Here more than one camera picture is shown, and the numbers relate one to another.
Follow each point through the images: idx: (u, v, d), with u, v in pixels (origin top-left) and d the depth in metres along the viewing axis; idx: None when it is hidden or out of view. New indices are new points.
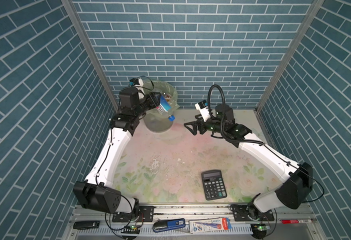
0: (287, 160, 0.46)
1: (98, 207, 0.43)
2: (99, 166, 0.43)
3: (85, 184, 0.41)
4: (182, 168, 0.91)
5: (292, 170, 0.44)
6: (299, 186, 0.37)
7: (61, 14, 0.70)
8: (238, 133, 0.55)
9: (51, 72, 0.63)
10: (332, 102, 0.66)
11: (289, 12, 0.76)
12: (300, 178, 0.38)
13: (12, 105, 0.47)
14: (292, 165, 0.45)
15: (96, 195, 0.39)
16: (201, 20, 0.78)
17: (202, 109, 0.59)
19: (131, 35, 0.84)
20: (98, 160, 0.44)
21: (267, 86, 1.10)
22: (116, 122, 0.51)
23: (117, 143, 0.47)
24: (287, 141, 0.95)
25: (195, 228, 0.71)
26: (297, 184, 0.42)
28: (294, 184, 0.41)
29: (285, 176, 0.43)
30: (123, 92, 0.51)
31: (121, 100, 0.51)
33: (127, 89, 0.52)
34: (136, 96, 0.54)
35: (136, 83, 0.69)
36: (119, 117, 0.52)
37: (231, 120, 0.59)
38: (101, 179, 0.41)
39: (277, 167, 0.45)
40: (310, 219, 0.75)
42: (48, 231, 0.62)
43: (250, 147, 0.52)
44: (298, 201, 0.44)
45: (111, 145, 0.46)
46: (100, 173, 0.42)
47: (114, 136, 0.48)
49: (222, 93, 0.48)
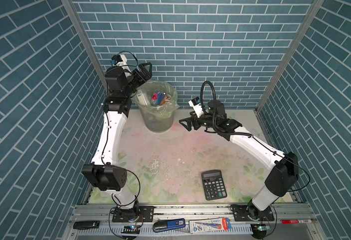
0: (274, 149, 0.49)
1: (107, 185, 0.48)
2: (102, 148, 0.46)
3: (93, 166, 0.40)
4: (182, 168, 0.91)
5: (278, 158, 0.46)
6: (284, 173, 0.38)
7: (61, 14, 0.70)
8: (229, 127, 0.58)
9: (51, 72, 0.63)
10: (332, 102, 0.66)
11: (289, 12, 0.76)
12: (284, 166, 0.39)
13: (13, 105, 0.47)
14: (278, 153, 0.48)
15: (106, 173, 0.43)
16: (201, 20, 0.78)
17: (196, 105, 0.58)
19: (131, 35, 0.84)
20: (100, 143, 0.46)
21: (267, 87, 1.11)
22: (109, 106, 0.51)
23: (115, 126, 0.49)
24: (287, 141, 0.95)
25: (195, 228, 0.71)
26: (282, 172, 0.44)
28: (279, 172, 0.43)
29: (272, 165, 0.45)
30: (108, 74, 0.49)
31: (109, 83, 0.50)
33: (112, 71, 0.50)
34: (124, 77, 0.53)
35: (117, 60, 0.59)
36: (112, 99, 0.52)
37: (223, 114, 0.62)
38: (107, 160, 0.44)
39: (264, 156, 0.48)
40: (310, 219, 0.75)
42: (48, 231, 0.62)
43: (241, 139, 0.54)
44: (284, 189, 0.46)
45: (109, 128, 0.48)
46: (105, 154, 0.45)
47: (110, 119, 0.49)
49: (213, 90, 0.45)
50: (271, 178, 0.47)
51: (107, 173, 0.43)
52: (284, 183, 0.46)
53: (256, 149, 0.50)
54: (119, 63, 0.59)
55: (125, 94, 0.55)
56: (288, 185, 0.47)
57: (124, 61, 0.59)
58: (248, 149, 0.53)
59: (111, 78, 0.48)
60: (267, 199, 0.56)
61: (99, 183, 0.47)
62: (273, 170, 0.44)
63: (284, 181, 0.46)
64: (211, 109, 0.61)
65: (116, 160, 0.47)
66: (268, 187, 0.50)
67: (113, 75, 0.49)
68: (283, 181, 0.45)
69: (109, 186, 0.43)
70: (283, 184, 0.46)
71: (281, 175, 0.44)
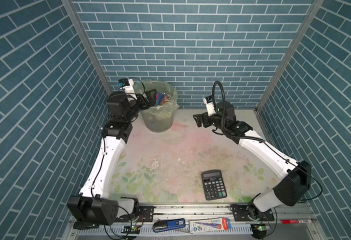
0: (286, 158, 0.46)
1: (94, 220, 0.42)
2: (94, 178, 0.41)
3: (80, 198, 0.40)
4: (182, 168, 0.91)
5: (291, 168, 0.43)
6: (296, 183, 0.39)
7: (61, 13, 0.70)
8: (238, 130, 0.55)
9: (51, 72, 0.63)
10: (332, 102, 0.66)
11: (289, 12, 0.76)
12: (297, 175, 0.48)
13: (13, 105, 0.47)
14: (290, 162, 0.45)
15: (93, 208, 0.38)
16: (201, 20, 0.78)
17: (208, 103, 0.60)
19: (131, 35, 0.84)
20: (93, 172, 0.42)
21: (267, 86, 1.10)
22: (109, 130, 0.49)
23: (111, 152, 0.46)
24: (287, 141, 0.95)
25: (195, 228, 0.71)
26: (294, 181, 0.42)
28: (292, 181, 0.41)
29: (283, 173, 0.44)
30: (110, 100, 0.48)
31: (111, 108, 0.49)
33: (115, 97, 0.49)
34: (125, 102, 0.51)
35: (125, 85, 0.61)
36: (112, 124, 0.51)
37: (233, 115, 0.60)
38: (96, 191, 0.40)
39: (276, 164, 0.46)
40: (310, 219, 0.75)
42: (48, 231, 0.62)
43: (251, 144, 0.52)
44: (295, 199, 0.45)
45: (105, 155, 0.45)
46: (95, 185, 0.40)
47: (107, 145, 0.47)
49: (222, 90, 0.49)
50: (282, 186, 0.44)
51: (94, 208, 0.38)
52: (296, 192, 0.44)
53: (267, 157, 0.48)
54: (126, 88, 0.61)
55: (125, 119, 0.53)
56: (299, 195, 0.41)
57: (130, 86, 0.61)
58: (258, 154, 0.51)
59: (112, 104, 0.47)
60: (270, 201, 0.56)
61: (85, 217, 0.42)
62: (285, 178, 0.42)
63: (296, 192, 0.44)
64: (219, 110, 0.60)
65: (106, 191, 0.42)
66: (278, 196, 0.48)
67: (115, 101, 0.48)
68: (295, 191, 0.44)
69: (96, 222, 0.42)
70: (294, 194, 0.44)
71: (294, 184, 0.42)
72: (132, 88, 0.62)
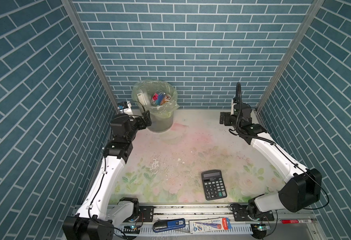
0: (296, 162, 0.46)
1: None
2: (92, 198, 0.41)
3: (77, 219, 0.41)
4: (182, 168, 0.91)
5: (299, 172, 0.43)
6: (301, 187, 0.42)
7: (61, 13, 0.70)
8: (252, 131, 0.57)
9: (51, 72, 0.63)
10: (332, 102, 0.66)
11: (289, 12, 0.76)
12: (303, 180, 0.47)
13: (13, 105, 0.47)
14: (299, 167, 0.45)
15: (88, 230, 0.37)
16: (201, 20, 0.78)
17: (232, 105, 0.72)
19: (131, 35, 0.84)
20: (91, 192, 0.42)
21: (267, 87, 1.11)
22: (110, 150, 0.51)
23: (111, 171, 0.46)
24: (287, 141, 0.95)
25: (195, 228, 0.71)
26: (299, 185, 0.41)
28: (296, 184, 0.41)
29: (290, 176, 0.43)
30: (115, 121, 0.51)
31: (115, 128, 0.51)
33: (119, 119, 0.52)
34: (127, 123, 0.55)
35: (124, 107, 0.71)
36: (113, 144, 0.53)
37: (248, 117, 0.62)
38: (93, 211, 0.39)
39: (284, 166, 0.45)
40: (310, 219, 0.75)
42: (48, 231, 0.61)
43: (262, 145, 0.53)
44: (298, 203, 0.43)
45: (105, 174, 0.46)
46: (93, 205, 0.40)
47: (107, 165, 0.47)
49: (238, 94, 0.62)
50: (287, 190, 0.44)
51: (90, 230, 0.37)
52: (299, 196, 0.42)
53: (275, 159, 0.48)
54: (125, 109, 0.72)
55: (126, 139, 0.55)
56: (304, 201, 0.44)
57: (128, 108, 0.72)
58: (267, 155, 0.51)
59: (116, 124, 0.50)
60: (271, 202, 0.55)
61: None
62: (290, 181, 0.42)
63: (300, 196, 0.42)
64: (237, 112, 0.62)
65: (103, 212, 0.42)
66: (282, 199, 0.47)
67: (119, 122, 0.51)
68: (299, 195, 0.42)
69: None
70: (298, 198, 0.42)
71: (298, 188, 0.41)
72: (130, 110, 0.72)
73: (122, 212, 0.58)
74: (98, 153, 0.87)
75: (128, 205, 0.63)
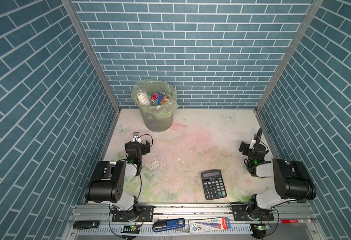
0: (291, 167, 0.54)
1: (108, 182, 0.47)
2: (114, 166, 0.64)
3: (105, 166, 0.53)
4: (182, 168, 0.91)
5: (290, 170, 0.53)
6: (281, 164, 0.51)
7: (61, 13, 0.70)
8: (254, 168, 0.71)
9: (51, 72, 0.63)
10: (332, 102, 0.66)
11: (289, 12, 0.76)
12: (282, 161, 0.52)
13: (12, 105, 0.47)
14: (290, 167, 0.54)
15: (117, 166, 0.50)
16: (201, 19, 0.77)
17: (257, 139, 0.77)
19: (131, 35, 0.84)
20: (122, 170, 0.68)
21: (267, 86, 1.10)
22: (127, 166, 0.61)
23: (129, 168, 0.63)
24: (287, 141, 0.95)
25: (195, 228, 0.71)
26: (279, 162, 0.52)
28: (277, 161, 0.52)
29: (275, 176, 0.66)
30: (130, 146, 0.73)
31: (130, 152, 0.71)
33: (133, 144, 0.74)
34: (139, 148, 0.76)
35: (135, 134, 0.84)
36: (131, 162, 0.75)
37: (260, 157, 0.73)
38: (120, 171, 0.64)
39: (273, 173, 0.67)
40: (310, 219, 0.75)
42: (48, 231, 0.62)
43: (262, 168, 0.65)
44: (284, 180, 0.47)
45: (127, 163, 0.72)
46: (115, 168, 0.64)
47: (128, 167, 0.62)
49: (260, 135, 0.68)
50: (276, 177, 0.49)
51: (117, 168, 0.50)
52: (282, 171, 0.49)
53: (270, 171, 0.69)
54: (137, 137, 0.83)
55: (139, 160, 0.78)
56: (292, 182, 0.46)
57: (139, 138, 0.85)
58: (264, 175, 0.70)
59: (132, 149, 0.71)
60: (271, 197, 0.55)
61: (99, 182, 0.47)
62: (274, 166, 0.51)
63: (283, 170, 0.49)
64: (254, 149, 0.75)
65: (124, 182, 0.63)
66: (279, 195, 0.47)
67: (134, 147, 0.72)
68: (281, 169, 0.50)
69: (102, 196, 0.45)
70: (283, 173, 0.49)
71: (278, 163, 0.51)
72: (137, 137, 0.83)
73: (124, 198, 0.59)
74: (100, 157, 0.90)
75: (130, 199, 0.64)
